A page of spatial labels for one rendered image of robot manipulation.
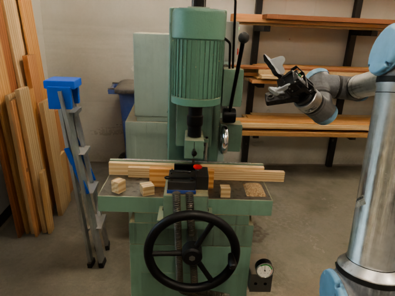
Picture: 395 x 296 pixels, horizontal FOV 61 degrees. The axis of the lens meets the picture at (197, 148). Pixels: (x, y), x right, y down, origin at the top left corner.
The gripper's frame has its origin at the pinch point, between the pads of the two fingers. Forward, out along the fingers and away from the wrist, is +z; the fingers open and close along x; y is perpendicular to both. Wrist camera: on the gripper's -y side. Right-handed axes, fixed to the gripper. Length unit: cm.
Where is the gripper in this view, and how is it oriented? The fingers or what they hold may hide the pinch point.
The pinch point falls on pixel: (263, 71)
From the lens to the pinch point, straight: 114.4
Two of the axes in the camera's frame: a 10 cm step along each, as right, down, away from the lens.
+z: -7.3, -3.7, -5.7
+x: 0.0, 8.4, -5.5
